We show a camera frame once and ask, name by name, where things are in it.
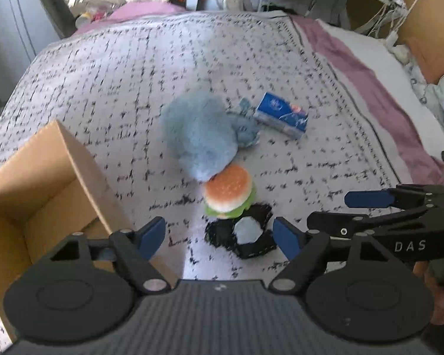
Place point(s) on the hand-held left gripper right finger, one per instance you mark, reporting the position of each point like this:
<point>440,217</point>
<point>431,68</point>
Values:
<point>286,236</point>

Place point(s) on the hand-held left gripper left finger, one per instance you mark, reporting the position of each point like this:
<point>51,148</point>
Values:
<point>151,235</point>

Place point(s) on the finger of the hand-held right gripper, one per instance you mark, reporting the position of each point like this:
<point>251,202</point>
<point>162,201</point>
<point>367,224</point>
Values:
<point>329,222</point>
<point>366,199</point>

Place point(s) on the light blue soft pad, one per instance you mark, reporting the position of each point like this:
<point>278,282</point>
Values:
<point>248,229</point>

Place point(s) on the black fuzzy cloth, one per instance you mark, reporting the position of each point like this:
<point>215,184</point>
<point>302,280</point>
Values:
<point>222,235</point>

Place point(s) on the hamburger toy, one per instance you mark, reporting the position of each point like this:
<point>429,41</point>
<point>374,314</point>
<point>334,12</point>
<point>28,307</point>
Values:
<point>227,185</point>

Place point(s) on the blue plush toy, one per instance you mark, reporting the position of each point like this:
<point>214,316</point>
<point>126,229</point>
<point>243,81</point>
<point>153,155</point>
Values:
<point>196,133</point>

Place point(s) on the blue tissue packet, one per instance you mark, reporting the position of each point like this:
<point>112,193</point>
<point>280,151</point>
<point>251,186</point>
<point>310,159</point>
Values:
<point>281,116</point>

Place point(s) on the brown cardboard box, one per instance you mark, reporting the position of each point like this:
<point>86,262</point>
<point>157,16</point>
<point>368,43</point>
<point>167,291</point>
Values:
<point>59,162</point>

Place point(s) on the person's right hand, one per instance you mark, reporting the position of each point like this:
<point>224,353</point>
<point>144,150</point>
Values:
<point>440,296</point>

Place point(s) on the white duvet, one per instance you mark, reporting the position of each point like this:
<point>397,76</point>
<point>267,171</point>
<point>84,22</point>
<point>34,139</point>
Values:
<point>392,81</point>

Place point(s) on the light blue printed bedding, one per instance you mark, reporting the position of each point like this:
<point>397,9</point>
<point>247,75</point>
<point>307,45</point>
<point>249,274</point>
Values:
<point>440,96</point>

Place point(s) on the white black-patterned blanket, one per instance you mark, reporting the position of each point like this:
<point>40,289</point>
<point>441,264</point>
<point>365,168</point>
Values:
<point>133,81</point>

